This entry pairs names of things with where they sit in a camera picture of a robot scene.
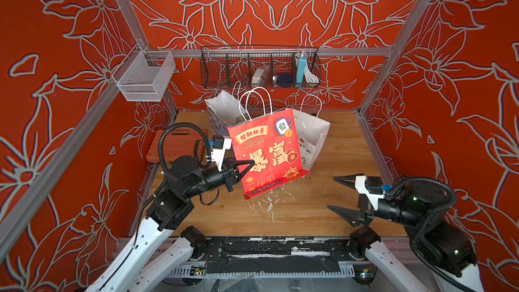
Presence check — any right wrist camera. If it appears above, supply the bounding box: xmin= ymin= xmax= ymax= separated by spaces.
xmin=354 ymin=174 xmax=392 ymax=211

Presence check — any dark blue round object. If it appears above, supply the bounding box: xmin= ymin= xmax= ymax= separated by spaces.
xmin=277 ymin=73 xmax=293 ymax=89

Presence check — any light blue box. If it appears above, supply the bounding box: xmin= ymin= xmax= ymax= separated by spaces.
xmin=295 ymin=53 xmax=307 ymax=88

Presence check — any white wire mesh basket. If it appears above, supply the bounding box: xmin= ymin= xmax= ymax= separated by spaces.
xmin=113 ymin=47 xmax=177 ymax=103

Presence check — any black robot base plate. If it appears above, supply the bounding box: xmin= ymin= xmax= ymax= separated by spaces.
xmin=193 ymin=236 xmax=363 ymax=273

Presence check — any white cable in basket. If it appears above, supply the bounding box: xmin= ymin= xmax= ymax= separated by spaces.
xmin=303 ymin=62 xmax=320 ymax=87

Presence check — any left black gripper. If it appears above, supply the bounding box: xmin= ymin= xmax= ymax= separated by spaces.
xmin=184 ymin=157 xmax=255 ymax=201

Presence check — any silver packet in basket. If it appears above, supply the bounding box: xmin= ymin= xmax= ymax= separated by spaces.
xmin=251 ymin=66 xmax=270 ymax=88

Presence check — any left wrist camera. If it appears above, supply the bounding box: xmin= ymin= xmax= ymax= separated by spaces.
xmin=209 ymin=135 xmax=232 ymax=172

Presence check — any white slotted cable duct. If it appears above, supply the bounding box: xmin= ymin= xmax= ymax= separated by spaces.
xmin=166 ymin=264 xmax=355 ymax=279

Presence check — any black wire wall basket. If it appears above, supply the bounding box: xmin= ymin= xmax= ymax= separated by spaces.
xmin=200 ymin=45 xmax=322 ymax=89

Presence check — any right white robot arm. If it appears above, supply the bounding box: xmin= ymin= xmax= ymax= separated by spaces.
xmin=329 ymin=174 xmax=483 ymax=291

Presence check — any colourful patterned paper bag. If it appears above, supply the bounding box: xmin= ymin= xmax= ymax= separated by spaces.
xmin=205 ymin=82 xmax=247 ymax=136

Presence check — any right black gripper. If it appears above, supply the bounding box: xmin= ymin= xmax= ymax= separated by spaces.
xmin=328 ymin=174 xmax=424 ymax=229

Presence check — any orange plastic tool case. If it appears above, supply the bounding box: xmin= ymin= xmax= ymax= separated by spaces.
xmin=145 ymin=128 xmax=203 ymax=164

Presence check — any white happy day paper bag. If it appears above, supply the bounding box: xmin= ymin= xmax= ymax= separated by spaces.
xmin=292 ymin=94 xmax=331 ymax=172

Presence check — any red RICH paper bag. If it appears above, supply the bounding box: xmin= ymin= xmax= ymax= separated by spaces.
xmin=228 ymin=97 xmax=309 ymax=200

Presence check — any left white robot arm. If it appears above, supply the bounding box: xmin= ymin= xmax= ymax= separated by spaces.
xmin=87 ymin=122 xmax=255 ymax=291

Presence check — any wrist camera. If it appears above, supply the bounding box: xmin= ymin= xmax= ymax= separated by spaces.
xmin=209 ymin=135 xmax=232 ymax=172
xmin=354 ymin=174 xmax=392 ymax=211

